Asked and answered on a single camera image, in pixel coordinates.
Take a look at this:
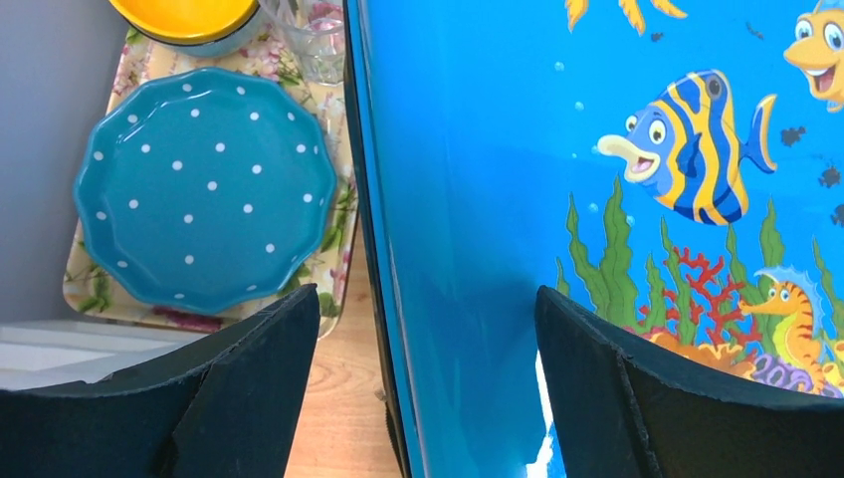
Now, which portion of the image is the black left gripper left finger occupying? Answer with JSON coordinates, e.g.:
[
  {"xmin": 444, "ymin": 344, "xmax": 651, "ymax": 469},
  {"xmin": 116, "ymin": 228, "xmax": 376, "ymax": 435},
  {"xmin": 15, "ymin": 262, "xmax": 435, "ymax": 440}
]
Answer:
[{"xmin": 1, "ymin": 285, "xmax": 320, "ymax": 477}]

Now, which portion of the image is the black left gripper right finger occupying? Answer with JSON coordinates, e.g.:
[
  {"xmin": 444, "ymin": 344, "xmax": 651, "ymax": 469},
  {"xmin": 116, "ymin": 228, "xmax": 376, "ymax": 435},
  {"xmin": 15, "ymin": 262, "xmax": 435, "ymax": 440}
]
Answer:
[{"xmin": 534, "ymin": 287, "xmax": 843, "ymax": 477}]

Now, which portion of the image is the blue fish-print suitcase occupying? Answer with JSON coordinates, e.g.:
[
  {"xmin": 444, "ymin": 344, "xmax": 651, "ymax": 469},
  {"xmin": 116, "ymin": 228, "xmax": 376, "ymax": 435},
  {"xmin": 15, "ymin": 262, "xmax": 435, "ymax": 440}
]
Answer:
[{"xmin": 344, "ymin": 0, "xmax": 843, "ymax": 477}]

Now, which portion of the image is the white plastic drawer organizer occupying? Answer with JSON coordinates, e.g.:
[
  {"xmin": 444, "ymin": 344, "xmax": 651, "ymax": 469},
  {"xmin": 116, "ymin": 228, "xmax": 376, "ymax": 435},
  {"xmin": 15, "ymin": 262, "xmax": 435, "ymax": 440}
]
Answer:
[{"xmin": 1, "ymin": 320, "xmax": 205, "ymax": 390}]

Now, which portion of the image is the teal polka-dot plate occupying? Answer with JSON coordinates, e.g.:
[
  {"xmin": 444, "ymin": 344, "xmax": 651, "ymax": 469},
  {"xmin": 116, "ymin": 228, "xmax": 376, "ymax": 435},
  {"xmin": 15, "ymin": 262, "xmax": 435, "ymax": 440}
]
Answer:
[{"xmin": 74, "ymin": 68, "xmax": 337, "ymax": 315}]

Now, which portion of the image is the yellow bowl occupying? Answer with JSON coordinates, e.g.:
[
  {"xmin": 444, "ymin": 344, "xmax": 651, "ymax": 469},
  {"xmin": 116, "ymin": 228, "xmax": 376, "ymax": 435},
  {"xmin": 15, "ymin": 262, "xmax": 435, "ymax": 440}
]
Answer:
[{"xmin": 110, "ymin": 0, "xmax": 262, "ymax": 58}]

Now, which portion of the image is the clear drinking glass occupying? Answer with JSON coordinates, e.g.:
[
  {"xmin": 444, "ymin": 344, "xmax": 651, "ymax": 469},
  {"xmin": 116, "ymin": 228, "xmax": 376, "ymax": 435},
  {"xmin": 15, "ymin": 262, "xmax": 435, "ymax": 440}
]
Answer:
[{"xmin": 258, "ymin": 0, "xmax": 345, "ymax": 86}]

